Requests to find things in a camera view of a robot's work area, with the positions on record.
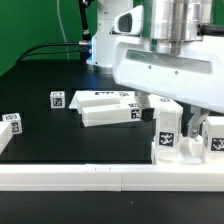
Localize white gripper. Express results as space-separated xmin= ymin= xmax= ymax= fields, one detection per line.
xmin=113 ymin=36 xmax=224 ymax=138

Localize white chair seat plate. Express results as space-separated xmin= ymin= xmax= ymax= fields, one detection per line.
xmin=151 ymin=136 xmax=224 ymax=165

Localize white chair back pieces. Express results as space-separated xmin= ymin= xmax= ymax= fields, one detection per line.
xmin=68 ymin=89 xmax=184 ymax=128

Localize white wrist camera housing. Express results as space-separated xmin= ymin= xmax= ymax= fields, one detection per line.
xmin=112 ymin=5 xmax=144 ymax=36

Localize small white tagged cube left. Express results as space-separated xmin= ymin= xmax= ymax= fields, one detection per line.
xmin=2 ymin=113 xmax=22 ymax=134

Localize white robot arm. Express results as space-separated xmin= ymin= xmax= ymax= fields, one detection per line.
xmin=87 ymin=0 xmax=224 ymax=138

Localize black cables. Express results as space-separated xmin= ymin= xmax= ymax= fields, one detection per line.
xmin=18 ymin=0 xmax=93 ymax=63

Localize small white tagged cube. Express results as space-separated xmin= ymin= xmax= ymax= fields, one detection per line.
xmin=50 ymin=91 xmax=65 ymax=108
xmin=2 ymin=113 xmax=22 ymax=134

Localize white U-shaped fence wall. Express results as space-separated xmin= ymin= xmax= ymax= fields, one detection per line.
xmin=0 ymin=122 xmax=224 ymax=192

